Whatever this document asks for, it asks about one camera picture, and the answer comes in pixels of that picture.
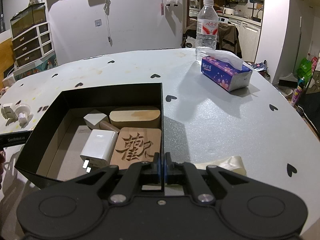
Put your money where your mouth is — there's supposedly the glass terrarium tank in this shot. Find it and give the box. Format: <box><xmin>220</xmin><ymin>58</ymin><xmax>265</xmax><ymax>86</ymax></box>
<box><xmin>10</xmin><ymin>3</ymin><xmax>47</xmax><ymax>38</ymax></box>

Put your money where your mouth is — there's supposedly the clear water bottle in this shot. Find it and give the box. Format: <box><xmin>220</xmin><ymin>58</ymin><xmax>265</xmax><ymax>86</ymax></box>
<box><xmin>196</xmin><ymin>0</ymin><xmax>219</xmax><ymax>63</ymax></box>

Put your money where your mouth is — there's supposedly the carved wooden coaster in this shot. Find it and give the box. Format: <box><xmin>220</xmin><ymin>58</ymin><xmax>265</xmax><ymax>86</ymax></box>
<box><xmin>110</xmin><ymin>127</ymin><xmax>162</xmax><ymax>170</ymax></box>

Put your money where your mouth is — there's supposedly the purple tissue pack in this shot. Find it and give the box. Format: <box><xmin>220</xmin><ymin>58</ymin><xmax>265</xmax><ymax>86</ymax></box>
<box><xmin>201</xmin><ymin>50</ymin><xmax>252</xmax><ymax>92</ymax></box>

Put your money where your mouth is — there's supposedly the white drawer cabinet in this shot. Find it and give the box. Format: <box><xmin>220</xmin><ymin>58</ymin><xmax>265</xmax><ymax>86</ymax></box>
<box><xmin>11</xmin><ymin>22</ymin><xmax>54</xmax><ymax>67</ymax></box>

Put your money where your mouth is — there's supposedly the white plush toy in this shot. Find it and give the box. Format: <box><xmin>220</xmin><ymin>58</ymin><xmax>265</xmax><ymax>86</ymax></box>
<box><xmin>165</xmin><ymin>0</ymin><xmax>178</xmax><ymax>7</ymax></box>

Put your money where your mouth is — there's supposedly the white cube adapter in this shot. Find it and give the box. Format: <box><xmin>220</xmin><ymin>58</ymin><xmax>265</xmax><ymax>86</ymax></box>
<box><xmin>84</xmin><ymin>109</ymin><xmax>109</xmax><ymax>129</ymax></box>

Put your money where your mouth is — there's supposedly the oval wooden block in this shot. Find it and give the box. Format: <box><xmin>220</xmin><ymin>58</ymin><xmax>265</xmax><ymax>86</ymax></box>
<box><xmin>109</xmin><ymin>106</ymin><xmax>161</xmax><ymax>129</ymax></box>

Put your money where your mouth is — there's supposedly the white suction hook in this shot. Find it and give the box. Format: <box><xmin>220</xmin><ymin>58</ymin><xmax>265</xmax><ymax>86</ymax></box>
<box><xmin>15</xmin><ymin>103</ymin><xmax>33</xmax><ymax>128</ymax></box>

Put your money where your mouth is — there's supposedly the black cardboard box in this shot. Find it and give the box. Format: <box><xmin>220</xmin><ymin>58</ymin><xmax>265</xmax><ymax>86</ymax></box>
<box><xmin>15</xmin><ymin>83</ymin><xmax>163</xmax><ymax>189</ymax></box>

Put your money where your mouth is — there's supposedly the white wall charger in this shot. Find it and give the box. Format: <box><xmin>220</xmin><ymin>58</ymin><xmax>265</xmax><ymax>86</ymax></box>
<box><xmin>80</xmin><ymin>129</ymin><xmax>118</xmax><ymax>173</ymax></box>

